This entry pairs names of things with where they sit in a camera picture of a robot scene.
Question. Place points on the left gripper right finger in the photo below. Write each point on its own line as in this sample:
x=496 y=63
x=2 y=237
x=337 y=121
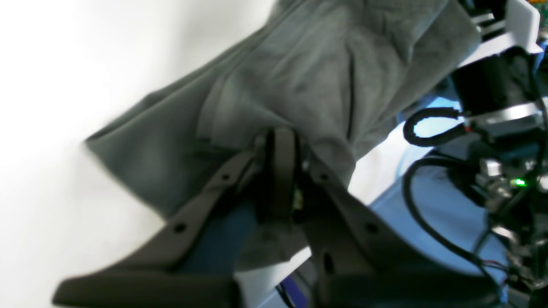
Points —
x=361 y=262

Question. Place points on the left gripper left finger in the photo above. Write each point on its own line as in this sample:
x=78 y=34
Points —
x=190 y=263

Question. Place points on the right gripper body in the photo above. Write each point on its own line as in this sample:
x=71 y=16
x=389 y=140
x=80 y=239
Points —
x=518 y=28

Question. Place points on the grey T-shirt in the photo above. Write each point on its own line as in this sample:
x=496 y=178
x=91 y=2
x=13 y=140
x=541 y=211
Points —
x=337 y=71

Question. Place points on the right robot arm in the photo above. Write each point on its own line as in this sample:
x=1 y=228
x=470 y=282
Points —
x=505 y=169

